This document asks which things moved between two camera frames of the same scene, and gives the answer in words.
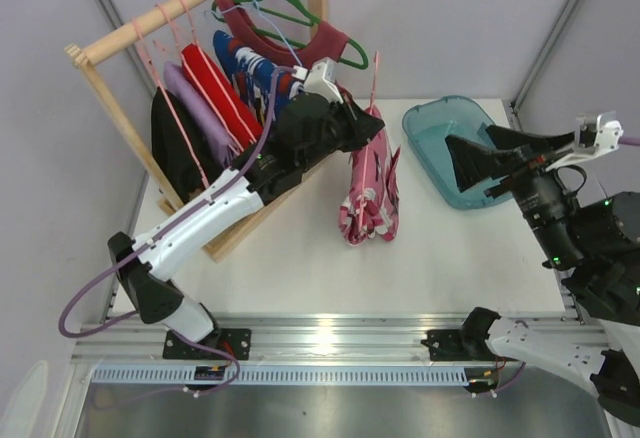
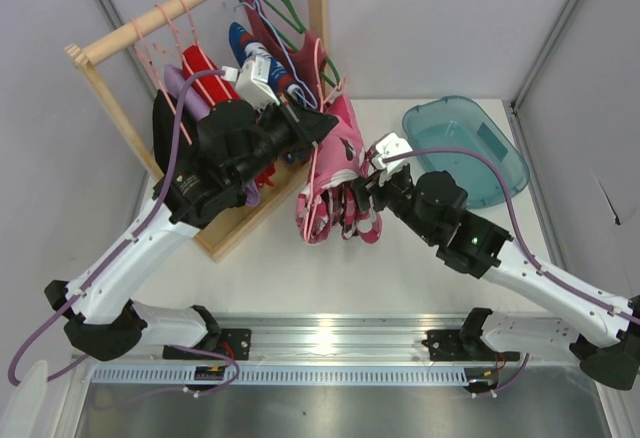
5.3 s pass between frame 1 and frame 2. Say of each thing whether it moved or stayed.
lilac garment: stayed
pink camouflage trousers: moved
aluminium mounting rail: stayed
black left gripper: moved
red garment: stayed
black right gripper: moved
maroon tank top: moved
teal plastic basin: stayed
